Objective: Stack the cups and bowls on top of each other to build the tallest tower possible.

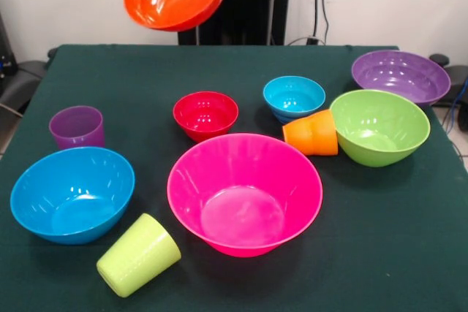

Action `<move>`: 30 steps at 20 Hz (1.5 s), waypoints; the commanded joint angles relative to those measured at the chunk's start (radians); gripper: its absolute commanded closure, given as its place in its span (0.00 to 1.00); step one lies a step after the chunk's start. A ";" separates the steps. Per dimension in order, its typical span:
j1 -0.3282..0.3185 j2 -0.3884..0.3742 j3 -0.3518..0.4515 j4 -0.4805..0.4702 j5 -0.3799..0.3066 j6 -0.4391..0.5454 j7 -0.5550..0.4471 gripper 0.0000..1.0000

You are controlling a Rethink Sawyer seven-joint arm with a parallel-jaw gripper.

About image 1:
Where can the green cup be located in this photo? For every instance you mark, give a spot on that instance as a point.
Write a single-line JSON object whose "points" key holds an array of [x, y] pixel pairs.
{"points": [[137, 257]]}

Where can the large pink bowl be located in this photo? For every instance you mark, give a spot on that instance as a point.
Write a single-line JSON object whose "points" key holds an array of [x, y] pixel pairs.
{"points": [[245, 195]]}

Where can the small red-pink bowl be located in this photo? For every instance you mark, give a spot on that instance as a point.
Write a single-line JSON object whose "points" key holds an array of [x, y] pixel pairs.
{"points": [[205, 116]]}

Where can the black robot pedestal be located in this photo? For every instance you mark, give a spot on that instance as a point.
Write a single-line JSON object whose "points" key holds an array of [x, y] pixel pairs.
{"points": [[248, 5]]}

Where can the large purple bowl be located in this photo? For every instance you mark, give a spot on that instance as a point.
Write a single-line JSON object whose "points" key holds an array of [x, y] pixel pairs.
{"points": [[400, 74]]}

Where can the large blue bowl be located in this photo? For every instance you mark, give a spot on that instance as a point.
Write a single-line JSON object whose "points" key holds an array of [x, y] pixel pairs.
{"points": [[73, 195]]}

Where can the dark green tablecloth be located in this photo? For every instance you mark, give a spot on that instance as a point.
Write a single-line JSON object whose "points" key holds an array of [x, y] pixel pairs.
{"points": [[365, 217]]}

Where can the small blue bowl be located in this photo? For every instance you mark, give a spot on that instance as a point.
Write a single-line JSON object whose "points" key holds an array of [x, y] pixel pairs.
{"points": [[294, 98]]}

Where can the purple cup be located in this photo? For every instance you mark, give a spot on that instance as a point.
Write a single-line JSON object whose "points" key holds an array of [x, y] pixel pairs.
{"points": [[77, 129]]}

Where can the large green bowl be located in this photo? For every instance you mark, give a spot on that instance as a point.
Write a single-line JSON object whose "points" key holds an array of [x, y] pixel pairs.
{"points": [[380, 129]]}

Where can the orange cup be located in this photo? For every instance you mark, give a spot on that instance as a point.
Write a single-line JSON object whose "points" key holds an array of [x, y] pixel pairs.
{"points": [[311, 134]]}

